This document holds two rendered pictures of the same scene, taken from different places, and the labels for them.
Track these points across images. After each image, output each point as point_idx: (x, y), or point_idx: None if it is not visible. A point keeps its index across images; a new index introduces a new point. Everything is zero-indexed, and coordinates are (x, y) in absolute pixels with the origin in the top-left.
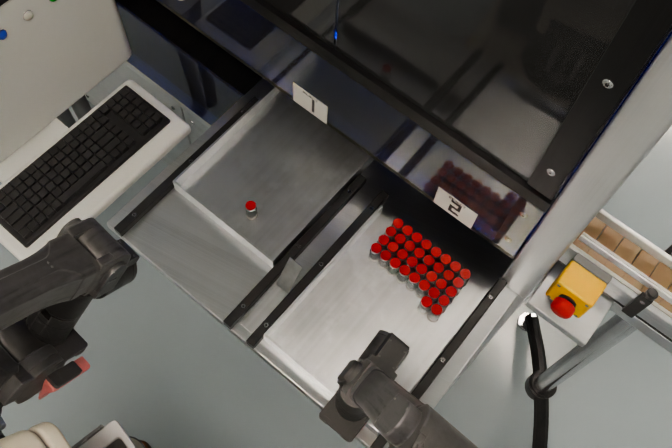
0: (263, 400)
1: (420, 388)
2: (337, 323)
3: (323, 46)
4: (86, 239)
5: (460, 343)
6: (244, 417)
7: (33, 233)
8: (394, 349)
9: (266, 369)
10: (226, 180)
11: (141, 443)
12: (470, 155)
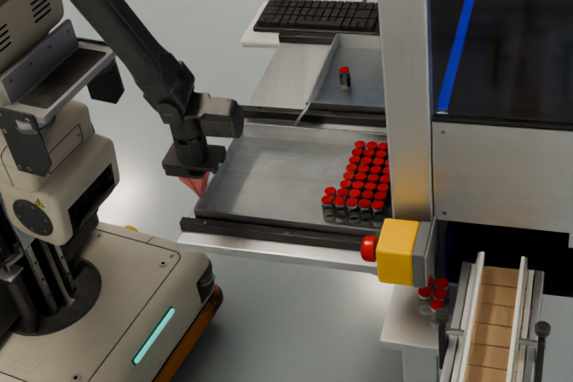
0: (311, 374)
1: (250, 227)
2: (282, 165)
3: None
4: None
5: (310, 237)
6: (287, 367)
7: (264, 26)
8: (222, 106)
9: (342, 362)
10: (366, 63)
11: (208, 271)
12: None
